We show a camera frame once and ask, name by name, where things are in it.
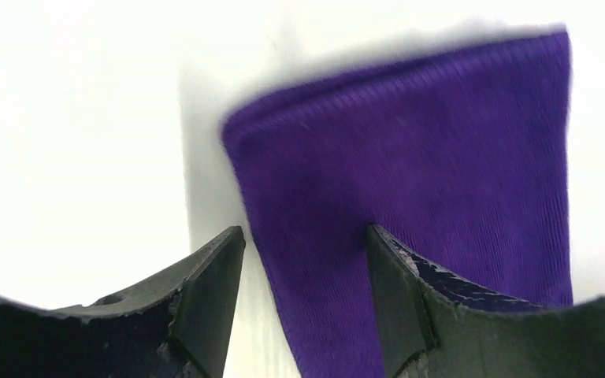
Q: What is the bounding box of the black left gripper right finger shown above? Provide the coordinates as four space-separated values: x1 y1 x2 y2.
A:
366 225 605 377

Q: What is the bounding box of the purple towel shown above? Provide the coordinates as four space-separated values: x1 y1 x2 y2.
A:
222 30 573 377

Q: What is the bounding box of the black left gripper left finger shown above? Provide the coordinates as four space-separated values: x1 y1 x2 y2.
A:
0 226 245 377

